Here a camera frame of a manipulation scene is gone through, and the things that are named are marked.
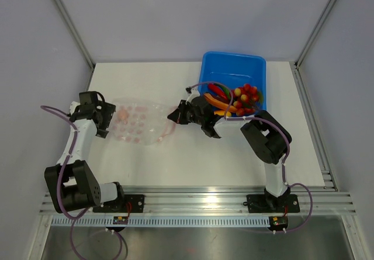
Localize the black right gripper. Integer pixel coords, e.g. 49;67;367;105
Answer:
169;100;205;126

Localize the clear zip top bag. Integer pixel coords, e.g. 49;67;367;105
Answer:
109;97;176;145

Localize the orange toy croissant bread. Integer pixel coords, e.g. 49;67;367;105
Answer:
203;93;237;113

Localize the orange toy fruit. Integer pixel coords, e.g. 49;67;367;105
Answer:
214;110;232;117

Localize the red toy chili pepper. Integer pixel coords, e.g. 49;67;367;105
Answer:
207;83;228;100

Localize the green toy chili pepper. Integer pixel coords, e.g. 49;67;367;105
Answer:
216;84;232;100

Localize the red toy grape bunch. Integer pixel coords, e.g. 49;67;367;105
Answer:
232;84;265;117

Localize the blue plastic bin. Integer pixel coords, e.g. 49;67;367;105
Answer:
198;51;266;110

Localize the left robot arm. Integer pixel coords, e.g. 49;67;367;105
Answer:
41;91;126;220

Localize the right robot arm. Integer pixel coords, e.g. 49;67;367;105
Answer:
167;96;292;212

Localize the small peach toy ball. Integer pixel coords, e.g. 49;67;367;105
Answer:
117;109;129;121

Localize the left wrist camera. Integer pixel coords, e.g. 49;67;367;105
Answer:
69;101;80;116

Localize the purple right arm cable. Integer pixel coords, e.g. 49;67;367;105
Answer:
186;81;314;234

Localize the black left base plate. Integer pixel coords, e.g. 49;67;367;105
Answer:
93;194;145;213

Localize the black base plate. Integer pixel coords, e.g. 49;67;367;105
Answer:
93;194;145;213
243;194;300;213

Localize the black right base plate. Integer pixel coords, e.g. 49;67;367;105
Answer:
243;194;300;213

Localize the white slotted cable duct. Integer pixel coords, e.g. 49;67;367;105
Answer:
51;215;270;228

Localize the aluminium frame post left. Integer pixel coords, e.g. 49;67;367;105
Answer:
52;0;95;72

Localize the aluminium frame post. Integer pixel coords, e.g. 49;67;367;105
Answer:
52;0;95;72
295;0;338;69

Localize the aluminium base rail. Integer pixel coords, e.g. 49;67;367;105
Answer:
40;185;356;214

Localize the aluminium frame post right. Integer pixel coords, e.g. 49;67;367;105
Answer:
295;0;338;69

